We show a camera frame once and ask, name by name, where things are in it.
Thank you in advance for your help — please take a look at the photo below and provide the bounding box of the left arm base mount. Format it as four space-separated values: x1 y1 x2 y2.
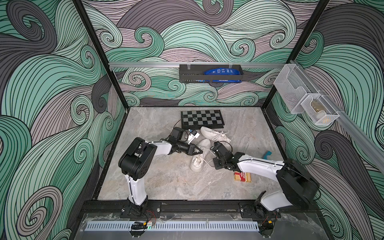
120 200 162 219

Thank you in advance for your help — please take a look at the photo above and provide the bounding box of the aluminium rail back wall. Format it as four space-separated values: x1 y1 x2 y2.
109 61 285 69

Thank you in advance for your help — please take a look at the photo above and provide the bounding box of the aluminium rail right wall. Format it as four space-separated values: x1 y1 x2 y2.
290 60 384 173

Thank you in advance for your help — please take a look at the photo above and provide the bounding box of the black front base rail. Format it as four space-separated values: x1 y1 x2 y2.
79 199 320 214

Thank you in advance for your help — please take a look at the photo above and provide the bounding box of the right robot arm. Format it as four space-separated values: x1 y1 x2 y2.
211 142 319 212

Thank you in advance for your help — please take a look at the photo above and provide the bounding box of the black wall tray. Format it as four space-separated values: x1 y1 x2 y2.
179 64 244 83

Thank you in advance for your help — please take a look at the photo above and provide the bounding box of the clear plastic bin small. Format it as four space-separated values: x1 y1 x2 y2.
301 94 340 126

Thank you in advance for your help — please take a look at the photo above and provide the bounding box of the black corner frame post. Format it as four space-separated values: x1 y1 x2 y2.
262 0 330 112
73 0 130 112

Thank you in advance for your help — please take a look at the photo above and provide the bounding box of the blue oval object in tray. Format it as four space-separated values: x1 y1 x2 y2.
204 68 241 76

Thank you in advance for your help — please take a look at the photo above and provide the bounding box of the white slotted cable duct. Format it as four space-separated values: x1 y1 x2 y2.
85 221 259 232

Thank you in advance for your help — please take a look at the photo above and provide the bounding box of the black grey chessboard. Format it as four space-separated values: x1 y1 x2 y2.
181 110 225 130

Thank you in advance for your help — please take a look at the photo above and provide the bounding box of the aluminium rail wall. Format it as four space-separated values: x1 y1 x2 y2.
290 60 384 173
109 61 285 69

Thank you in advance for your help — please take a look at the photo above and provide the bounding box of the white knit shoe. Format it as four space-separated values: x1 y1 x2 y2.
200 127 231 144
190 139 214 173

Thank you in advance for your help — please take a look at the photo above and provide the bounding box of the black corner frame post right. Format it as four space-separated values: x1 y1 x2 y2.
262 0 330 112

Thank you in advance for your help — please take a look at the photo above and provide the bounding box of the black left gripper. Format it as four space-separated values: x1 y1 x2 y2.
175 141 202 157

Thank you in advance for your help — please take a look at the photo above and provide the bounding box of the teal plastic piece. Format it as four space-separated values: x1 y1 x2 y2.
263 151 272 160

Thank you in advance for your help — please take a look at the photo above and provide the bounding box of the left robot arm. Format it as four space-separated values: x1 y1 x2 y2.
118 127 203 208

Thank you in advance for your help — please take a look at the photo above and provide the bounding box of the red yellow matchbox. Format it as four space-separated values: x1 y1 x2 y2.
234 172 252 183

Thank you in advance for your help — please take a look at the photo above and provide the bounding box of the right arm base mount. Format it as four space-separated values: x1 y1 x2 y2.
239 202 282 221

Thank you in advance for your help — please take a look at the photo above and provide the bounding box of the clear plastic bin large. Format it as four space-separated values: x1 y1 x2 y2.
274 64 310 114

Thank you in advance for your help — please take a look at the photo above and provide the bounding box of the black corner frame post left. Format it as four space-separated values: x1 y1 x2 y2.
73 0 130 112

